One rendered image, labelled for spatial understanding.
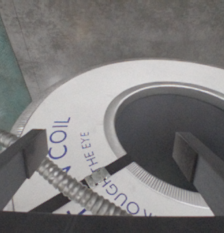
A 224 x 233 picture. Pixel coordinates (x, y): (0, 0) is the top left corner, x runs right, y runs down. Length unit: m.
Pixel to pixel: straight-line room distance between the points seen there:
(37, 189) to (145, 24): 1.10
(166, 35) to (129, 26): 0.26
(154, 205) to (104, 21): 1.11
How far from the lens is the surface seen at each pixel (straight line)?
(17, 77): 1.73
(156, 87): 0.80
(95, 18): 1.27
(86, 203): 0.18
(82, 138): 0.53
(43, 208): 0.43
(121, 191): 0.43
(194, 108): 0.89
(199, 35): 1.33
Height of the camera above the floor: 1.23
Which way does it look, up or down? 49 degrees down
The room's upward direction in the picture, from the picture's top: 168 degrees counter-clockwise
